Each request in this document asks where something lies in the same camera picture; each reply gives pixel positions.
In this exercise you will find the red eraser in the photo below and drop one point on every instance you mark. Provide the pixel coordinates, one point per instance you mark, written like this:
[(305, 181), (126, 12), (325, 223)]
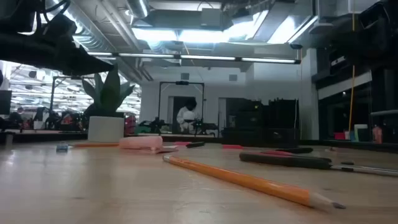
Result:
[(232, 146)]

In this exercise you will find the person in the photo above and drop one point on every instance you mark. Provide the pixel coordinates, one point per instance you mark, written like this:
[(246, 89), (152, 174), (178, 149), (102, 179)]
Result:
[(16, 117), (183, 119)]

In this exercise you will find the pink sticky note pad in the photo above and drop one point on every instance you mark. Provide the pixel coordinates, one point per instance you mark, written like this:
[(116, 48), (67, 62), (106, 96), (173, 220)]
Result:
[(141, 143)]

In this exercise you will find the snake plant in white pot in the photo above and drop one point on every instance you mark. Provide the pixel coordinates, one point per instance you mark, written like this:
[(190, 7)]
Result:
[(105, 129)]

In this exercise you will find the dark background monitor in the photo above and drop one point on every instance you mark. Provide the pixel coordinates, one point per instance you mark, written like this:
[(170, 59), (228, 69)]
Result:
[(5, 102)]

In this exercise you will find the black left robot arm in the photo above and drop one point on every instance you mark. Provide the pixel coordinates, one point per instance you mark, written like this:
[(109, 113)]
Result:
[(12, 14)]

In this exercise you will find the black robot station frame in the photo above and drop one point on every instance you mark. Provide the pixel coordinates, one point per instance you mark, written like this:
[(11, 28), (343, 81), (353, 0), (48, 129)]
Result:
[(52, 99), (159, 105)]

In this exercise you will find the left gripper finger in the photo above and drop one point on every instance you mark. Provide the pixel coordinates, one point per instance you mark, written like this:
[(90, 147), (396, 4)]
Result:
[(90, 63)]

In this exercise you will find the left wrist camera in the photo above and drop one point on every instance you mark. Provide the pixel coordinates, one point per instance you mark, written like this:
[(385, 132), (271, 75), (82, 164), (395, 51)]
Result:
[(59, 26)]

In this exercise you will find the red bin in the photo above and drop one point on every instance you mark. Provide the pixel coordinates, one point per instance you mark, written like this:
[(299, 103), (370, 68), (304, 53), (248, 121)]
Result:
[(339, 136)]

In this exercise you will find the black pen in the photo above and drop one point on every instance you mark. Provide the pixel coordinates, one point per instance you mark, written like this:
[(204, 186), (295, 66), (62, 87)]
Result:
[(196, 144)]

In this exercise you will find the orange bottle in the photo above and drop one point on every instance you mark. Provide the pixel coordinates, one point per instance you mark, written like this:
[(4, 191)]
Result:
[(377, 134)]

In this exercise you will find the pink eraser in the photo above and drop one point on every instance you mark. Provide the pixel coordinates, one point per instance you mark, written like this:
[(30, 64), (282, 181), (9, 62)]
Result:
[(182, 143)]

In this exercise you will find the linear ceiling light bar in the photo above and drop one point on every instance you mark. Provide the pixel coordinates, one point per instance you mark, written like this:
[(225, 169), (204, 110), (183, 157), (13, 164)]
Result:
[(205, 57)]

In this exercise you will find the yellow wooden pencil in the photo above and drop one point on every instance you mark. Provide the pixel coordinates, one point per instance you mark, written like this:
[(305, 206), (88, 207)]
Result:
[(96, 144), (248, 182)]

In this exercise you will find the white blue box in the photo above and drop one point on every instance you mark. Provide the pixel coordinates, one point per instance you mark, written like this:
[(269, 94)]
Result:
[(352, 136)]

